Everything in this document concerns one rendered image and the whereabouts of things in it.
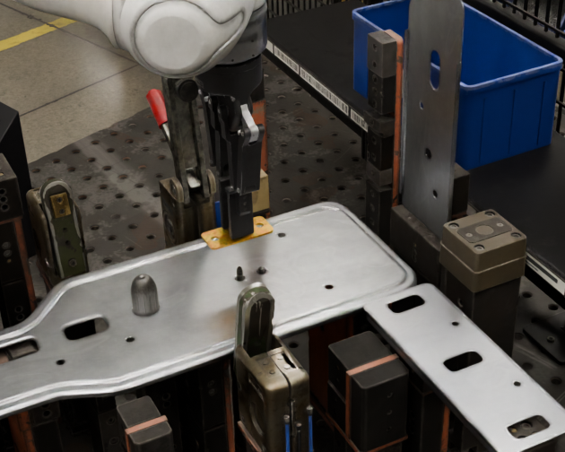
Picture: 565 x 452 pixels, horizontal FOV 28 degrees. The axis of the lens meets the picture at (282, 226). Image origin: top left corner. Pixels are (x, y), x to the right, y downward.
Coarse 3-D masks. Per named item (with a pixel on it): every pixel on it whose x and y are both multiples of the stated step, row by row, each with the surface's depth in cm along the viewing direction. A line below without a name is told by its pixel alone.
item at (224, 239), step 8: (256, 224) 139; (264, 224) 138; (208, 232) 137; (216, 232) 137; (224, 232) 137; (256, 232) 137; (264, 232) 137; (208, 240) 136; (216, 240) 136; (224, 240) 136; (232, 240) 136; (240, 240) 136; (216, 248) 135
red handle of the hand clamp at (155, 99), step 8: (152, 96) 152; (160, 96) 152; (152, 104) 151; (160, 104) 151; (152, 112) 152; (160, 112) 151; (160, 120) 150; (160, 128) 151; (168, 128) 150; (168, 136) 150; (168, 144) 150; (192, 168) 149; (192, 176) 148; (192, 184) 147; (200, 184) 148
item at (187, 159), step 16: (176, 80) 142; (192, 80) 139; (176, 96) 142; (192, 96) 139; (176, 112) 142; (192, 112) 143; (176, 128) 143; (192, 128) 145; (176, 144) 144; (192, 144) 146; (176, 160) 146; (192, 160) 147; (176, 176) 148; (208, 192) 148
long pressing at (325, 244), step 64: (192, 256) 145; (256, 256) 145; (320, 256) 144; (384, 256) 144; (64, 320) 135; (128, 320) 135; (192, 320) 134; (320, 320) 134; (0, 384) 126; (64, 384) 126; (128, 384) 126
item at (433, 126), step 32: (416, 0) 136; (448, 0) 130; (416, 32) 138; (448, 32) 132; (416, 64) 140; (448, 64) 133; (416, 96) 142; (448, 96) 135; (416, 128) 145; (448, 128) 138; (416, 160) 147; (448, 160) 140; (416, 192) 149; (448, 192) 141
